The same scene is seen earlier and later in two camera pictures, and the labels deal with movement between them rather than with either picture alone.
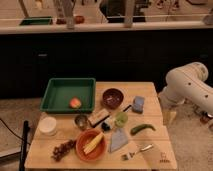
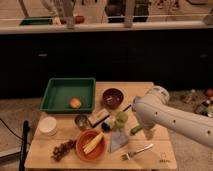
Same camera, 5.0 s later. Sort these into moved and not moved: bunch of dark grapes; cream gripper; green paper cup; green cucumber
Moved: cream gripper
Not moved: green cucumber; green paper cup; bunch of dark grapes
